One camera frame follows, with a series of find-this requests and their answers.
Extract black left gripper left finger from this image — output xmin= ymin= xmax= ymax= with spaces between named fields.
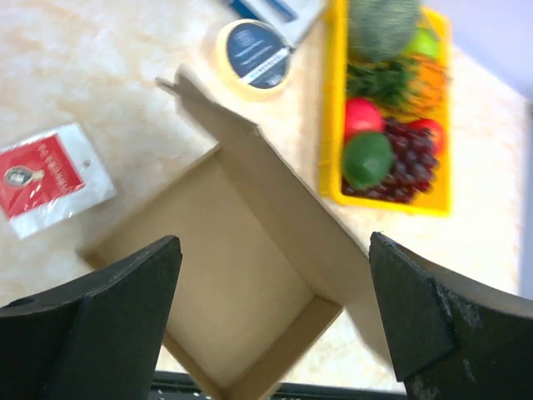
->
xmin=1 ymin=236 xmax=182 ymax=399

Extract green melon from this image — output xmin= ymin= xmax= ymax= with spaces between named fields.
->
xmin=347 ymin=0 xmax=421 ymax=63

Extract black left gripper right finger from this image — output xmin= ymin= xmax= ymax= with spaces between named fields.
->
xmin=369 ymin=232 xmax=532 ymax=399

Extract small orange pineapple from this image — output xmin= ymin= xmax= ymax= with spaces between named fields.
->
xmin=346 ymin=54 xmax=448 ymax=117

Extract green avocado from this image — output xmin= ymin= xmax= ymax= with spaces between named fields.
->
xmin=341 ymin=131 xmax=393 ymax=191

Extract red white packet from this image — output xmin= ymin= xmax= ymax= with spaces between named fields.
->
xmin=1 ymin=122 xmax=117 ymax=239

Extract masking tape roll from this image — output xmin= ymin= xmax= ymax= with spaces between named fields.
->
xmin=212 ymin=19 xmax=291 ymax=102

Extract yellow plastic tray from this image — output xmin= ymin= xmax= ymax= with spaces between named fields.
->
xmin=318 ymin=1 xmax=452 ymax=216

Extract green apple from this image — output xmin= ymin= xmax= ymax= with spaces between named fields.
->
xmin=405 ymin=27 xmax=441 ymax=59

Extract red tomato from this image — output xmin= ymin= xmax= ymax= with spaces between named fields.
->
xmin=344 ymin=97 xmax=385 ymax=142

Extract red apple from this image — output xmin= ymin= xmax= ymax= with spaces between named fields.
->
xmin=408 ymin=118 xmax=446 ymax=155

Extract blue razor box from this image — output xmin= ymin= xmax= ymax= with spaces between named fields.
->
xmin=223 ymin=0 xmax=326 ymax=48

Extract dark purple grapes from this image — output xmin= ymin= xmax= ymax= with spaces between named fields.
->
xmin=341 ymin=117 xmax=439 ymax=204

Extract brown cardboard box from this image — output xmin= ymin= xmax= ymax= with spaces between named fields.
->
xmin=80 ymin=67 xmax=390 ymax=392

